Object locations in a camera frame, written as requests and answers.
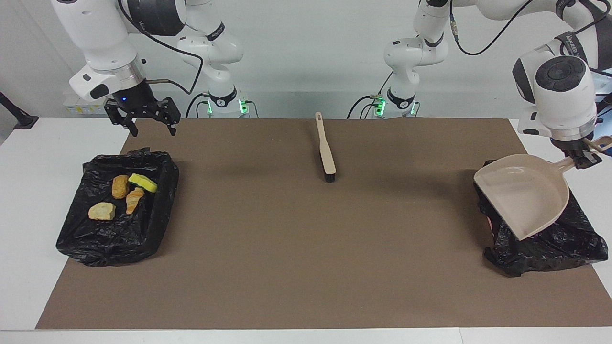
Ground beige plastic dustpan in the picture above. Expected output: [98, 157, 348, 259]
[473, 135, 612, 241]

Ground small yellow sponge piece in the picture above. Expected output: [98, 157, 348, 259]
[128, 173, 158, 193]

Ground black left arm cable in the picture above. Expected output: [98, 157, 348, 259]
[448, 0, 538, 56]

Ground white cardboard boxes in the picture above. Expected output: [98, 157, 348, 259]
[63, 95, 109, 116]

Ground brown paper table mat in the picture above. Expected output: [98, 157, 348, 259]
[36, 118, 612, 330]

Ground beige hand brush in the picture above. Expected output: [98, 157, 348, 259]
[315, 111, 337, 183]

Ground pale cracker piece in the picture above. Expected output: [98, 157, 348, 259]
[88, 202, 117, 221]
[125, 187, 146, 215]

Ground brown nugget toy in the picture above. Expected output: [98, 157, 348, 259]
[111, 175, 131, 200]

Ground black trash bag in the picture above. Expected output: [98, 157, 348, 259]
[473, 159, 609, 277]
[55, 148, 180, 267]

